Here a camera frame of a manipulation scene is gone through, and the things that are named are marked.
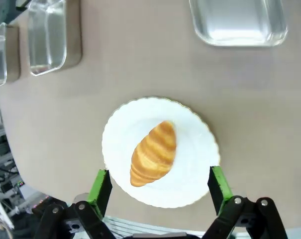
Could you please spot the aluminium profile frame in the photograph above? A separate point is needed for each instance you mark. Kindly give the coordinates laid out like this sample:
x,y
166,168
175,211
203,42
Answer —
x,y
1,149

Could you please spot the electronics box with LEDs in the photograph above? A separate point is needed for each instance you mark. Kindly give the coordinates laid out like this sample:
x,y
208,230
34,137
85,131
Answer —
x,y
33,199

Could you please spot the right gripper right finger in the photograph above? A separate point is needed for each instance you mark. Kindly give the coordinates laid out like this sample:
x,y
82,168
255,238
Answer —
x,y
225,199

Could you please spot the white scalloped plate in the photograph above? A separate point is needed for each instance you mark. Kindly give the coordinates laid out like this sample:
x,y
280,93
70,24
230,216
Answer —
x,y
190,149

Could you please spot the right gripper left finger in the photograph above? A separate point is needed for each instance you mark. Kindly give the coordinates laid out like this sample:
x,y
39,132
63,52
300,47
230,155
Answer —
x,y
98,199

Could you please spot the rectangular steel container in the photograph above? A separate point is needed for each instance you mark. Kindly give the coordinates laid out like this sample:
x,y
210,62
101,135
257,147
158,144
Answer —
x,y
47,37
239,20

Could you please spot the golden croissant bread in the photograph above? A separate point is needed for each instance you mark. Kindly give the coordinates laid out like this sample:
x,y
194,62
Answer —
x,y
152,154

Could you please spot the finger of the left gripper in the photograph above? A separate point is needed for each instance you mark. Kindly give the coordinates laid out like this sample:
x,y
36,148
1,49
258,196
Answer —
x,y
22,3

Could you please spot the ribbed aluminium frame rail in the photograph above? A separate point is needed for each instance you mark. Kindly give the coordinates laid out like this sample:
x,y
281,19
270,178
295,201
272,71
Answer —
x,y
152,224

